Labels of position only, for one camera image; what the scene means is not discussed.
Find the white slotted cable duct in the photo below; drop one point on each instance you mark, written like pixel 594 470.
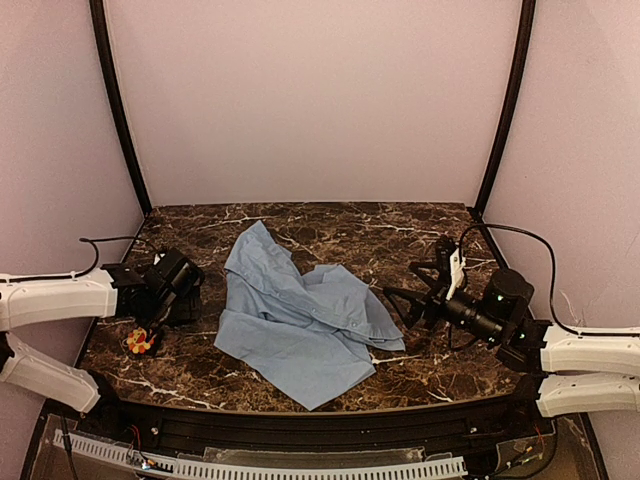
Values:
pixel 251 467

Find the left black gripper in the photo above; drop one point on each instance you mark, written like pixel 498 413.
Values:
pixel 163 311

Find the black frame post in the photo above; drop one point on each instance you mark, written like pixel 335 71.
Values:
pixel 116 104
pixel 508 109

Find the far black square tray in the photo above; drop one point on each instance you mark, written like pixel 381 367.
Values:
pixel 185 311

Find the black front table rail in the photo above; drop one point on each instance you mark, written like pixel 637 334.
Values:
pixel 461 427

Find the near black square tray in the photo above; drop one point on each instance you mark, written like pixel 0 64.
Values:
pixel 159 336

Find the right black frame post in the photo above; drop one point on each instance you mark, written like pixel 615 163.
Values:
pixel 508 109

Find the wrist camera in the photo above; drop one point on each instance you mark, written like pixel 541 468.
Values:
pixel 175 275
pixel 450 263

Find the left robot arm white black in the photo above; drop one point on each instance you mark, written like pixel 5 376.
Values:
pixel 112 290

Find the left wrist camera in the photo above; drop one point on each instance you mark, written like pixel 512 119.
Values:
pixel 175 275

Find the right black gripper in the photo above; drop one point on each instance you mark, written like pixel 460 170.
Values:
pixel 437 302

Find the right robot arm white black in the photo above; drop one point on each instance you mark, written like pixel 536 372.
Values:
pixel 565 369

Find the left black frame post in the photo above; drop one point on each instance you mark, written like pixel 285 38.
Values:
pixel 116 104

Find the black square tray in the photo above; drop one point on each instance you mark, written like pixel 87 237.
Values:
pixel 159 336
pixel 185 311

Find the plush sunflower brooch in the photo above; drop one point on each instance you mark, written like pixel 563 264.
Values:
pixel 140 341

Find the light blue shirt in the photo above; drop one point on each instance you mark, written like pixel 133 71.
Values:
pixel 306 334

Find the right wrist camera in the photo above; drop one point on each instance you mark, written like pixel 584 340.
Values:
pixel 450 263

